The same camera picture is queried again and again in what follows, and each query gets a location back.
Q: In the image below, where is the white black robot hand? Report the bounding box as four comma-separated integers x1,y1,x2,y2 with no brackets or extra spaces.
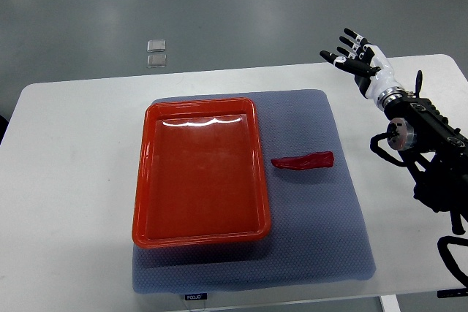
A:
320,28,404,110

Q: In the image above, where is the red pepper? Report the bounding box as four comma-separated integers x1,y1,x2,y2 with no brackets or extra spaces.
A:
271,151,334,171

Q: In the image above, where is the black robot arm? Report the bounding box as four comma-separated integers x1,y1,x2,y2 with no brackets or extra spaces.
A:
370,71,467,235

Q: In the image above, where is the red plastic tray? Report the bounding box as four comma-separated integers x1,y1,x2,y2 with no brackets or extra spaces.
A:
132,97,271,249

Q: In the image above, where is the blue-grey textured mat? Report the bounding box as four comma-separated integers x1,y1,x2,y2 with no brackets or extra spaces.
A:
132,89,375,294

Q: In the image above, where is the upper floor socket cover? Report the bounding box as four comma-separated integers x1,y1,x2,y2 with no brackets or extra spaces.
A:
147,39,166,53

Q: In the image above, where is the white table leg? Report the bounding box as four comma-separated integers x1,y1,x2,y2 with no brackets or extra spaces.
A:
379,294,401,312

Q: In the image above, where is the black table edge label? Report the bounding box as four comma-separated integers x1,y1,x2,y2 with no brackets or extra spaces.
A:
437,288,468,299

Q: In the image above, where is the black mat label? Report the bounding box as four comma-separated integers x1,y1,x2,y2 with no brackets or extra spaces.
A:
184,293,208,301

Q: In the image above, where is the black cable loop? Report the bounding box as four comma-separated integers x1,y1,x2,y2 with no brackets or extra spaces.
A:
437,235,468,289

